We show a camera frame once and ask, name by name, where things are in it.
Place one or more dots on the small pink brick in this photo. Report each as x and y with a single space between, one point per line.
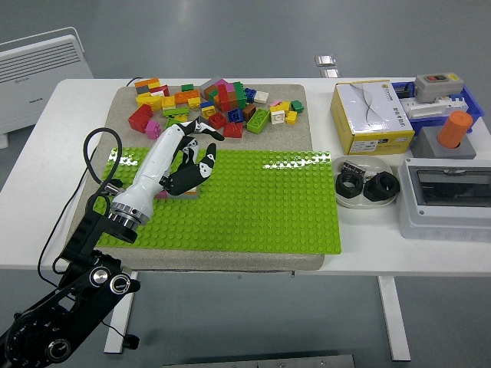
152 129

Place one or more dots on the small black circuit board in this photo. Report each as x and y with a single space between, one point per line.
352 168

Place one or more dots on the grey electrical enclosure box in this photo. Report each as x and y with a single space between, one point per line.
441 218

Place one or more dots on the lime flat brick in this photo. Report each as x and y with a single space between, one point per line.
174 112

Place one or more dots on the yellow and white cardboard box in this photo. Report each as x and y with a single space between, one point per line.
368 115

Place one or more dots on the black part in tray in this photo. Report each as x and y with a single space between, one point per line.
403 92

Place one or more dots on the tall green brick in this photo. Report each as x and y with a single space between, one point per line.
240 94

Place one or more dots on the green studded baseplate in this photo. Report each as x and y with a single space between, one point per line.
249 207

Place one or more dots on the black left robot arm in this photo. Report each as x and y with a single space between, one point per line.
84 283

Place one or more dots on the grey-brown table mat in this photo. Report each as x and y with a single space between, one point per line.
268 140

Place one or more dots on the dark green square brick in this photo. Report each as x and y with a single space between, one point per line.
297 106

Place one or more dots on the small dark green brick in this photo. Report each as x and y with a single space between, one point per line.
187 87

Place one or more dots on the white table leg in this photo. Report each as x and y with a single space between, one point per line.
122 337
395 318

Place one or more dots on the tall red brick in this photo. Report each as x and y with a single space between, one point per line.
223 97

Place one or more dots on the large yellow brick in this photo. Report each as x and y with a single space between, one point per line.
147 102

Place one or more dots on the grey push-button switch box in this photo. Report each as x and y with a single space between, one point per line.
437 88

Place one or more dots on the yellow square brick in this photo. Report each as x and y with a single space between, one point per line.
167 102
194 102

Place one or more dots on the orange flat brick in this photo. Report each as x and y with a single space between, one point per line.
147 82

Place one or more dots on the blue square brick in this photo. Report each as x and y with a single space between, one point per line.
235 115

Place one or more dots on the small grey brick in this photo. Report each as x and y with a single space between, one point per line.
142 89

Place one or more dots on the white terminal block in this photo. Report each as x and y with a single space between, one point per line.
426 109

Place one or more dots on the red slope brick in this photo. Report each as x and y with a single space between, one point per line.
234 130

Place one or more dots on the yellow brick with blue plate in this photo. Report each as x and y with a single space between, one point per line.
209 112

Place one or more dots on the lime long hollow brick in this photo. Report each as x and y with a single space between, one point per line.
171 122

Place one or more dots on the red and white brick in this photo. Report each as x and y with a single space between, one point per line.
160 89

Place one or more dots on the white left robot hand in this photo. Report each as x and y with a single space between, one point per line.
157 165

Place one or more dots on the white brick with yellow plate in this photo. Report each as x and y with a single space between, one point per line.
277 117

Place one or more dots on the white oval dish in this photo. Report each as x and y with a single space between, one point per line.
377 165

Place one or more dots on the red square brick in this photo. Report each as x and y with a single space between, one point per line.
218 119

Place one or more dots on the brown square brick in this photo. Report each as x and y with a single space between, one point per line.
249 112

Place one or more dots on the blue plastic tray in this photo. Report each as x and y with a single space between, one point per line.
473 107

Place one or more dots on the white panel heater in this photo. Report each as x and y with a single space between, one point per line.
38 76

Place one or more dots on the silver floor socket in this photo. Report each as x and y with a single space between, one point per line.
330 73
325 60

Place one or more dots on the pink plate brick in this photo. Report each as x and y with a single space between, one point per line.
229 87

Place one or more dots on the grey metal plate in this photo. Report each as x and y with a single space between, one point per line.
261 361

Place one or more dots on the orange long brick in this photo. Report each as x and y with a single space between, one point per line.
186 96

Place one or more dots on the pink thin plate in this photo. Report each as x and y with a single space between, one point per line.
275 102

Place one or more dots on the large grey roof brick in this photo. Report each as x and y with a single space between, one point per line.
210 83

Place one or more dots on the grey square block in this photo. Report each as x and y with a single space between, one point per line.
426 145

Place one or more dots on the yellow small brick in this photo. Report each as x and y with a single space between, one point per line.
291 117
285 106

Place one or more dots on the large red brick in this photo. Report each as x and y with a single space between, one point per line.
140 118

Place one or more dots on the black hex nut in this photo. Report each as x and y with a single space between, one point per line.
381 188
348 186

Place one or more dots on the small blue brick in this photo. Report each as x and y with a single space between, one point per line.
250 94

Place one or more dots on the orange cylinder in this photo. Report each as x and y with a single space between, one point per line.
454 128

